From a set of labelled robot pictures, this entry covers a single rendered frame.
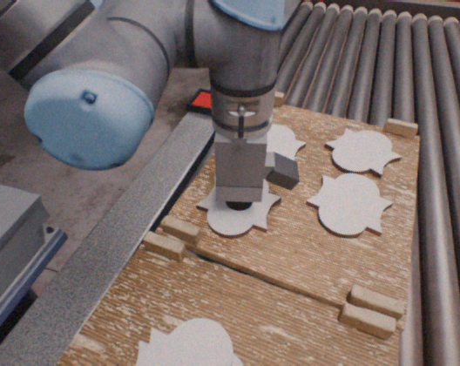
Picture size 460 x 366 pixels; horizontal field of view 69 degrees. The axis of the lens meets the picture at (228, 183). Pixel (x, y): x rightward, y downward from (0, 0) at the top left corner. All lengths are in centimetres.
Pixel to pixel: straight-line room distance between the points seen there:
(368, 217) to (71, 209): 162
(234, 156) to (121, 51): 20
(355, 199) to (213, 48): 34
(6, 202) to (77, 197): 140
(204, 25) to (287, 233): 31
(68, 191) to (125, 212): 147
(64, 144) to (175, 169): 40
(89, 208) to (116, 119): 169
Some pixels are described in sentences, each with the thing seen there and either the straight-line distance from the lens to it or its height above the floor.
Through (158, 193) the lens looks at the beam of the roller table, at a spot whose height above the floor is 91.
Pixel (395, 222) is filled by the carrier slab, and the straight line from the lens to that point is 57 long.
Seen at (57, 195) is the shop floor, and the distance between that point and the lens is 204.
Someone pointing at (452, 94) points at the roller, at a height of 92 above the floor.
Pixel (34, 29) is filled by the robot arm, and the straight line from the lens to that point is 24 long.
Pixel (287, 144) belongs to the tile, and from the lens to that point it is 63.
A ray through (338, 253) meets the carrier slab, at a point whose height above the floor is 94.
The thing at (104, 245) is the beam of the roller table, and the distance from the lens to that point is 54.
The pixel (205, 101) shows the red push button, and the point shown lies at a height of 93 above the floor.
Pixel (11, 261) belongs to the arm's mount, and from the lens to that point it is 59.
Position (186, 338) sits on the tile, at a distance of 39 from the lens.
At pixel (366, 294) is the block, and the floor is 96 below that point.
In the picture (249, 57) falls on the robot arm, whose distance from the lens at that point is 34.
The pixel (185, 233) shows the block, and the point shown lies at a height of 96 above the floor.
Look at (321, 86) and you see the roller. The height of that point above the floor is 92.
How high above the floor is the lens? 134
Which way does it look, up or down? 45 degrees down
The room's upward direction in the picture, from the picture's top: straight up
